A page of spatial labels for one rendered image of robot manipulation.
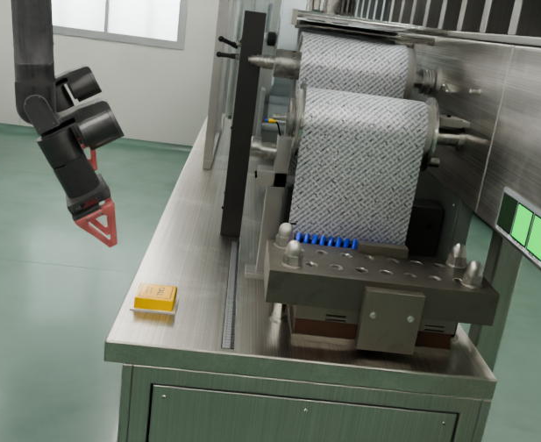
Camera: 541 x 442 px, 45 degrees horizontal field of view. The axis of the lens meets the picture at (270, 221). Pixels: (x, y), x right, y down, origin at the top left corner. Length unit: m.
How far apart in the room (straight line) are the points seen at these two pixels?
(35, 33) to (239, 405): 0.67
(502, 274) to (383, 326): 0.49
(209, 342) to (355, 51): 0.73
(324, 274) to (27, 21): 0.60
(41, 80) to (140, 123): 5.93
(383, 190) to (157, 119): 5.74
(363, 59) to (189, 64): 5.40
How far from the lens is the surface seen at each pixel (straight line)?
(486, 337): 1.62
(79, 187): 1.08
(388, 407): 1.18
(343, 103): 1.26
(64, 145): 1.06
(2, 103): 7.30
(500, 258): 1.55
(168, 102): 6.89
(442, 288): 1.16
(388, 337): 1.15
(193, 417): 1.17
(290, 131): 1.27
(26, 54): 1.04
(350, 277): 1.12
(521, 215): 1.05
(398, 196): 1.29
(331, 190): 1.27
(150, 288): 1.24
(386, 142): 1.26
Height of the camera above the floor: 1.43
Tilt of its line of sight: 17 degrees down
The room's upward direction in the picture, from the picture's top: 8 degrees clockwise
